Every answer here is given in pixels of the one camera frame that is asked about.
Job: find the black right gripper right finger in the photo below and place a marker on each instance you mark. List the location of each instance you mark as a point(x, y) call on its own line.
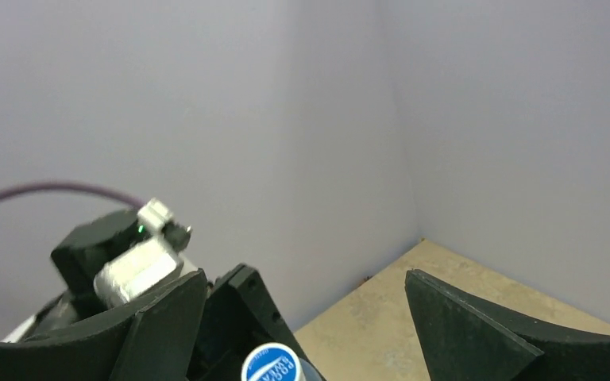
point(464, 337)

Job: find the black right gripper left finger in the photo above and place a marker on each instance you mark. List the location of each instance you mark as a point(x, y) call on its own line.
point(150, 338)

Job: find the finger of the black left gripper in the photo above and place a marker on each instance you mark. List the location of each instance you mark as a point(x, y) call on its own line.
point(238, 316)

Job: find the blue label Pocari bottle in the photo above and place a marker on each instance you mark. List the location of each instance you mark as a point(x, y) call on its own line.
point(274, 361)

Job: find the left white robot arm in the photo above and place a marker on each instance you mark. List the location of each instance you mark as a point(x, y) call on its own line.
point(78, 258)

